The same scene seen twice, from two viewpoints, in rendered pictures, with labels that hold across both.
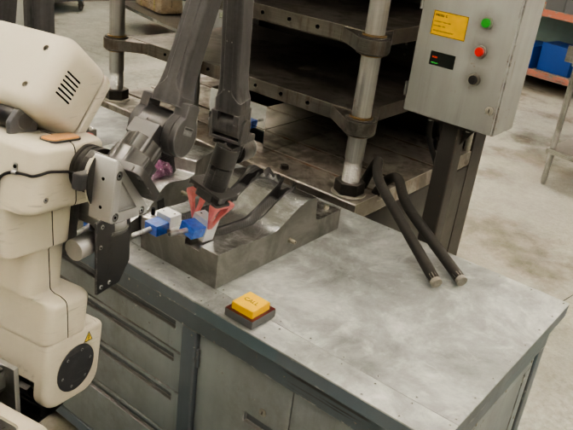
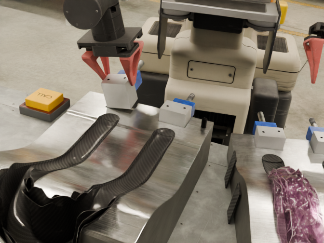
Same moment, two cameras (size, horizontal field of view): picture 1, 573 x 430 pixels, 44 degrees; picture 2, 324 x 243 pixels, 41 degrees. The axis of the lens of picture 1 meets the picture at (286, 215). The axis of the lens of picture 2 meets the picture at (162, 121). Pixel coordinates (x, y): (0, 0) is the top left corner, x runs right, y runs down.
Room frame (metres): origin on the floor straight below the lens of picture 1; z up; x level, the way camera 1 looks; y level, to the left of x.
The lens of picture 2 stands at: (2.18, 0.05, 1.30)
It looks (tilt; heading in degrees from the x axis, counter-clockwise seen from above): 31 degrees down; 162
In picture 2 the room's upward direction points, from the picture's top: 5 degrees clockwise
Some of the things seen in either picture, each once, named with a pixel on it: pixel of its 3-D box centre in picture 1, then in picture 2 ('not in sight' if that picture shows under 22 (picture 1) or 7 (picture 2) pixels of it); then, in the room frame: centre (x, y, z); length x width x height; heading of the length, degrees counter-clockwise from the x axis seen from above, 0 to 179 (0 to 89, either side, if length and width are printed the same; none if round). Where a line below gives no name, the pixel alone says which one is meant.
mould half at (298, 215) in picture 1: (247, 214); (86, 191); (1.68, 0.10, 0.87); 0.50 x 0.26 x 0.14; 144
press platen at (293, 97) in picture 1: (288, 82); not in sight; (2.74, 0.06, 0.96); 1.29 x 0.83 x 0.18; 54
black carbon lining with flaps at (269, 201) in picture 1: (242, 198); (96, 161); (1.68, 0.12, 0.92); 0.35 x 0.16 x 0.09; 144
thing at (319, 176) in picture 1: (279, 128); not in sight; (2.74, 0.07, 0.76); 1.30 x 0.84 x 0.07; 54
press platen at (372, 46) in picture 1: (296, 19); not in sight; (2.74, 0.06, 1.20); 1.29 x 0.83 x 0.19; 54
